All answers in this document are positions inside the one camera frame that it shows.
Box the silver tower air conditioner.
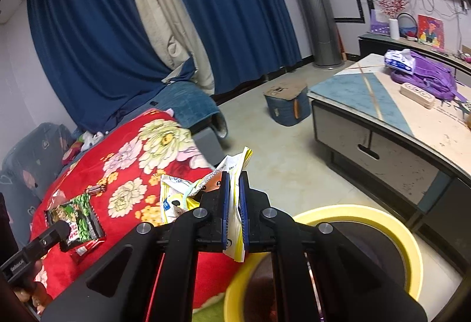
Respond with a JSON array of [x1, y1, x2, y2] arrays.
[[276, 0, 344, 69]]

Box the blue white tissue packet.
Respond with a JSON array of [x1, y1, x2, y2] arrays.
[[384, 49, 416, 74]]

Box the blue stool with cardboard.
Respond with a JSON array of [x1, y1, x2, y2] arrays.
[[263, 81, 311, 127]]

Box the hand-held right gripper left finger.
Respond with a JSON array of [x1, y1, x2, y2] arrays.
[[40, 171, 230, 322]]

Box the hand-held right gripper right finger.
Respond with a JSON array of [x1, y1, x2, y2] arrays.
[[237, 171, 429, 322]]

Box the colourful painting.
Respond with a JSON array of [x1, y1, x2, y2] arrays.
[[417, 14, 445, 48]]

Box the wide blue curtain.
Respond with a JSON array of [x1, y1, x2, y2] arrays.
[[26, 0, 195, 133]]

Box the red flower branches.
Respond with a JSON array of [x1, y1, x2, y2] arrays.
[[378, 0, 410, 19]]

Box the basket with round handle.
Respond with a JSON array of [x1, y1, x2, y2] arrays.
[[397, 12, 419, 41]]

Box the green snack packet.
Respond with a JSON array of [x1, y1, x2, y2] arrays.
[[44, 193, 107, 253]]

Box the yellow round bin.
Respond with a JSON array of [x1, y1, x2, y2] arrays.
[[224, 204, 423, 322]]

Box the purple backpack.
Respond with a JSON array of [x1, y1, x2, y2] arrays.
[[390, 52, 468, 102]]

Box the red floral blanket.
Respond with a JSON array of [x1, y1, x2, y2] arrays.
[[29, 108, 251, 310]]

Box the yellow white snack packet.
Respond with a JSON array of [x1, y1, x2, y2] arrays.
[[160, 146, 254, 264]]

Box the grey and blue coffee table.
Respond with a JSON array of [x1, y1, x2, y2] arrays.
[[307, 53, 471, 245]]

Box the black television stand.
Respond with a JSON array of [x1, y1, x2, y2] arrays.
[[358, 33, 471, 76]]

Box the broom stick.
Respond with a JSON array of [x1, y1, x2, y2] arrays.
[[336, 28, 346, 60]]

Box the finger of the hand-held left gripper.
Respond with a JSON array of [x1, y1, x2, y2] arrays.
[[27, 221, 72, 257]]

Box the purple card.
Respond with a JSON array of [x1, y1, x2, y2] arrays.
[[370, 9, 391, 36]]

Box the grey heart print sofa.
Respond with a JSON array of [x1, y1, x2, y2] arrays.
[[0, 122, 74, 245]]

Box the beige power strip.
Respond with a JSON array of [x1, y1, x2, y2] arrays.
[[400, 82, 435, 109]]

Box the person's left hand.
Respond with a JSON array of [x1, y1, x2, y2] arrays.
[[13, 281, 51, 316]]

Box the white plush toy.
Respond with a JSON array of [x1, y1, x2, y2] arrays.
[[79, 131, 105, 151]]

